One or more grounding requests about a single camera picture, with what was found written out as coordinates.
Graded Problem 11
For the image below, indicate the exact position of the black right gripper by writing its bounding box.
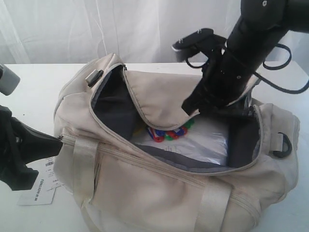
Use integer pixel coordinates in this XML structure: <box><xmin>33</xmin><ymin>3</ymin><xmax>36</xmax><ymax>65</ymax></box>
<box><xmin>182</xmin><ymin>45</ymin><xmax>256</xmax><ymax>115</ymax></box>

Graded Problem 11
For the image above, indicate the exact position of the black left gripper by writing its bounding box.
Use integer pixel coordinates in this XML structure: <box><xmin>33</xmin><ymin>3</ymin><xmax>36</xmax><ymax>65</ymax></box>
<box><xmin>0</xmin><ymin>106</ymin><xmax>63</xmax><ymax>191</ymax></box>

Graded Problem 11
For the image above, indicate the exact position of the colourful key tag bunch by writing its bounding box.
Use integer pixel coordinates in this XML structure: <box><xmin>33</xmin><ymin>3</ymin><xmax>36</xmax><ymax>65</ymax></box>
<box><xmin>134</xmin><ymin>118</ymin><xmax>196</xmax><ymax>143</ymax></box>

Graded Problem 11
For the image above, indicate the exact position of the cream duffel bag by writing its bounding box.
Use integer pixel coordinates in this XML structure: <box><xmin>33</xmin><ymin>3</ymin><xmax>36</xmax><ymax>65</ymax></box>
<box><xmin>54</xmin><ymin>53</ymin><xmax>300</xmax><ymax>232</ymax></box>

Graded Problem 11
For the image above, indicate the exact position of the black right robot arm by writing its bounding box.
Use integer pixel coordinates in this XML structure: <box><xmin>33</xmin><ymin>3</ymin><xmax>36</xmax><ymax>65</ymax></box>
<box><xmin>173</xmin><ymin>0</ymin><xmax>309</xmax><ymax>115</ymax></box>

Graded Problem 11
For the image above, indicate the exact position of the clear plastic packet in bag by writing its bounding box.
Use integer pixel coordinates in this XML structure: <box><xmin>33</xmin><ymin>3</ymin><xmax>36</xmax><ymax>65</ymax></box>
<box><xmin>131</xmin><ymin>116</ymin><xmax>229</xmax><ymax>165</ymax></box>

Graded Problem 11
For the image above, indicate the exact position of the white barcode hang tag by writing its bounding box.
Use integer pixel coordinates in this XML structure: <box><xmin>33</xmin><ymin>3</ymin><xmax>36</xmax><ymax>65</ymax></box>
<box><xmin>39</xmin><ymin>157</ymin><xmax>58</xmax><ymax>191</ymax></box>

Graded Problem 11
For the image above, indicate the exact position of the white brand hang tag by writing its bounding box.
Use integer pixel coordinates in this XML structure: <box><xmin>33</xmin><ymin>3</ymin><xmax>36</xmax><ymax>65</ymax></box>
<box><xmin>17</xmin><ymin>177</ymin><xmax>56</xmax><ymax>206</ymax></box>

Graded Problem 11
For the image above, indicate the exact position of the white backdrop curtain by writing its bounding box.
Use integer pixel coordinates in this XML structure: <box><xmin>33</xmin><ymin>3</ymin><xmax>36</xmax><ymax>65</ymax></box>
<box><xmin>0</xmin><ymin>0</ymin><xmax>309</xmax><ymax>65</ymax></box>

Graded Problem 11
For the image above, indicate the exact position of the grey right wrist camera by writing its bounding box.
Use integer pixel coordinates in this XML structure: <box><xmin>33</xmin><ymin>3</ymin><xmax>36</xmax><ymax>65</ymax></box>
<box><xmin>172</xmin><ymin>28</ymin><xmax>214</xmax><ymax>62</ymax></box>

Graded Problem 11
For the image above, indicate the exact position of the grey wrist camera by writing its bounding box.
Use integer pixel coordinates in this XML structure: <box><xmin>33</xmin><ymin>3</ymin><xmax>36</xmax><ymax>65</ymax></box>
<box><xmin>172</xmin><ymin>28</ymin><xmax>214</xmax><ymax>62</ymax></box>
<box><xmin>0</xmin><ymin>64</ymin><xmax>20</xmax><ymax>96</ymax></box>

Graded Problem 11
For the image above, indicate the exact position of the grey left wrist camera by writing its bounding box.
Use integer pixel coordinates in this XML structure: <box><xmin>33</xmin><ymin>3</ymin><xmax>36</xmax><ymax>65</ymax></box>
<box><xmin>0</xmin><ymin>64</ymin><xmax>20</xmax><ymax>96</ymax></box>

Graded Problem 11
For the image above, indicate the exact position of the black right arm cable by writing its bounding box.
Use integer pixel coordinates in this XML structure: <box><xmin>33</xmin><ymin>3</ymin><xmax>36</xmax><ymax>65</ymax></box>
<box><xmin>253</xmin><ymin>43</ymin><xmax>309</xmax><ymax>94</ymax></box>

